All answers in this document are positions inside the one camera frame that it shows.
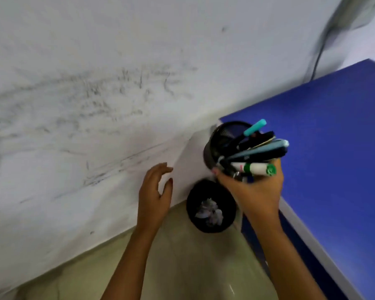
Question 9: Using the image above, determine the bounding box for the person's right hand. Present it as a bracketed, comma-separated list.
[212, 159, 285, 221]

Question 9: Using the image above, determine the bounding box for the person's left hand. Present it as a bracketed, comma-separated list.
[137, 162, 174, 230]

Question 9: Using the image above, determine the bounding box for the white marker with green cap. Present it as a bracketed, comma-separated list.
[230, 162, 277, 178]

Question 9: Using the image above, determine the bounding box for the thick black marker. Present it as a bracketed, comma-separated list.
[221, 147, 289, 167]

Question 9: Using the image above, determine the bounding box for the slim black pen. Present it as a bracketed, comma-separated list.
[237, 131, 276, 151]

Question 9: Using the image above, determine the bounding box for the light blue pen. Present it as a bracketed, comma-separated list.
[225, 139, 290, 160]

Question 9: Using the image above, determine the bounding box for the pen with teal cap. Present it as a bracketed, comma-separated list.
[243, 119, 267, 137]

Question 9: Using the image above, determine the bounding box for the person's right forearm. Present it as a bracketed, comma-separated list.
[243, 211, 328, 300]

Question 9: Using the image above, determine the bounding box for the person's left forearm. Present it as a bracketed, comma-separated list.
[101, 224, 164, 300]

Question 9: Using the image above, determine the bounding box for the black round waste bin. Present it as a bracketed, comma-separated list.
[186, 179, 238, 233]

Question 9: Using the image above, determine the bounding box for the black mesh pen holder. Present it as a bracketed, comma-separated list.
[203, 121, 254, 173]

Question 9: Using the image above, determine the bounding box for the crumpled white paper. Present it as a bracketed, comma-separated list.
[195, 198, 224, 227]

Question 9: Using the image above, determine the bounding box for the blue desk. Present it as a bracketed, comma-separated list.
[219, 59, 375, 300]

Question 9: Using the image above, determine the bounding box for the grey cable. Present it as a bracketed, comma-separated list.
[302, 24, 335, 83]

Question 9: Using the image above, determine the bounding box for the grey wall socket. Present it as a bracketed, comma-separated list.
[331, 0, 375, 32]

